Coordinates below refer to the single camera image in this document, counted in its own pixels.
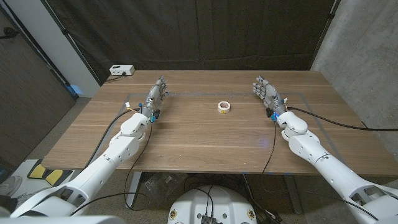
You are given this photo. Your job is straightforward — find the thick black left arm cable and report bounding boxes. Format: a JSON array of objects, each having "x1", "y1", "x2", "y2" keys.
[{"x1": 83, "y1": 107, "x2": 141, "y2": 169}]

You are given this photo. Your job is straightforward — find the clear plastic bag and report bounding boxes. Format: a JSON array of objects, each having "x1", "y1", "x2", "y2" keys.
[{"x1": 141, "y1": 172, "x2": 187, "y2": 203}]

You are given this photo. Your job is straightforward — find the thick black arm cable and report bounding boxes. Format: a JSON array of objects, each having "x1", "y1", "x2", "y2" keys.
[
  {"x1": 285, "y1": 106, "x2": 398, "y2": 133},
  {"x1": 83, "y1": 107, "x2": 141, "y2": 169}
]

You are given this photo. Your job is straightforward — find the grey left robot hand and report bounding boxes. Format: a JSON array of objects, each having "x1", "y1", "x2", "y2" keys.
[{"x1": 139, "y1": 74, "x2": 171, "y2": 118}]

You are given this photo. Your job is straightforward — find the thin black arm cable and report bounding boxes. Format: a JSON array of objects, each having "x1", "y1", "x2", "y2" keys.
[
  {"x1": 261, "y1": 121, "x2": 278, "y2": 175},
  {"x1": 70, "y1": 121, "x2": 154, "y2": 217}
]

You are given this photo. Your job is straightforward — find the grey table leg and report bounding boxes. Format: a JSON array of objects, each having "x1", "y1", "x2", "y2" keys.
[{"x1": 283, "y1": 174, "x2": 304, "y2": 215}]

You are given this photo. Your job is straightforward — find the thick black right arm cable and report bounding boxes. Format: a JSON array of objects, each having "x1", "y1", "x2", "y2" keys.
[{"x1": 285, "y1": 106, "x2": 398, "y2": 133}]

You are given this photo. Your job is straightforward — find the white sticker roll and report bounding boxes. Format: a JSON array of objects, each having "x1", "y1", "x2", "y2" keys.
[{"x1": 217, "y1": 101, "x2": 231, "y2": 114}]

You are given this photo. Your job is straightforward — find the black floor cable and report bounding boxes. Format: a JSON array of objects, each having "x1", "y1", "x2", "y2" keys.
[{"x1": 241, "y1": 174, "x2": 276, "y2": 220}]

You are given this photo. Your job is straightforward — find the white power strip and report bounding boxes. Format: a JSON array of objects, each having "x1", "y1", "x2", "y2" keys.
[{"x1": 109, "y1": 64, "x2": 136, "y2": 77}]

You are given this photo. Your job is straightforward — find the black power cord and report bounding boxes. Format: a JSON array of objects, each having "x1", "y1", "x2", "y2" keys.
[{"x1": 104, "y1": 72, "x2": 127, "y2": 83}]

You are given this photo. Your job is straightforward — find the small black electronics box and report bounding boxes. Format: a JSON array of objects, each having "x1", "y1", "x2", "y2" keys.
[{"x1": 200, "y1": 214, "x2": 218, "y2": 224}]

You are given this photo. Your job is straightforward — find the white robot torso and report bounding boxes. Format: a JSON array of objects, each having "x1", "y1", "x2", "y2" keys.
[{"x1": 0, "y1": 215, "x2": 127, "y2": 224}]

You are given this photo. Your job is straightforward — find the blue floor object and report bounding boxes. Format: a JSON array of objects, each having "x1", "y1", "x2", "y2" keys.
[{"x1": 67, "y1": 84, "x2": 84, "y2": 97}]

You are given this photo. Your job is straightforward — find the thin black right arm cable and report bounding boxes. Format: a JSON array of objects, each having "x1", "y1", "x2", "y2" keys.
[{"x1": 261, "y1": 121, "x2": 278, "y2": 175}]

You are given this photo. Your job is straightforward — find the black backdrop curtain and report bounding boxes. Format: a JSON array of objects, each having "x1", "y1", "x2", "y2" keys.
[{"x1": 40, "y1": 0, "x2": 341, "y2": 85}]

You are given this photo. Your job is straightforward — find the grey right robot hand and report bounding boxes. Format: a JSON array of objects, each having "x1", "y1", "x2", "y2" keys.
[{"x1": 252, "y1": 75, "x2": 289, "y2": 116}]

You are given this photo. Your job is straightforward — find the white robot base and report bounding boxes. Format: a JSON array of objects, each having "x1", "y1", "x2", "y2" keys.
[{"x1": 167, "y1": 185, "x2": 258, "y2": 224}]

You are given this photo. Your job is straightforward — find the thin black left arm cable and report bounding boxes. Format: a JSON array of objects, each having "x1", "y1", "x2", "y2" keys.
[{"x1": 70, "y1": 121, "x2": 154, "y2": 217}]

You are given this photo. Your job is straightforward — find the grey sneaker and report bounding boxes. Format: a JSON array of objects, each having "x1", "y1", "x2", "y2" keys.
[
  {"x1": 0, "y1": 186, "x2": 43, "y2": 214},
  {"x1": 0, "y1": 175, "x2": 23, "y2": 197}
]

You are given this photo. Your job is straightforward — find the white table leg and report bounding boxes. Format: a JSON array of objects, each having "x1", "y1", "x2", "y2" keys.
[{"x1": 126, "y1": 172, "x2": 144, "y2": 208}]

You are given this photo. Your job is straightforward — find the black backdrop stand pole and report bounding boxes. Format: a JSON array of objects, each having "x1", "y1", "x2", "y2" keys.
[
  {"x1": 310, "y1": 0, "x2": 340, "y2": 71},
  {"x1": 41, "y1": 0, "x2": 103, "y2": 86}
]

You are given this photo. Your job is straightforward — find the yellow black foot pedal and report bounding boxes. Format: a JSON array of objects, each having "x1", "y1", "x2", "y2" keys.
[
  {"x1": 27, "y1": 159, "x2": 48, "y2": 180},
  {"x1": 43, "y1": 169, "x2": 74, "y2": 187}
]

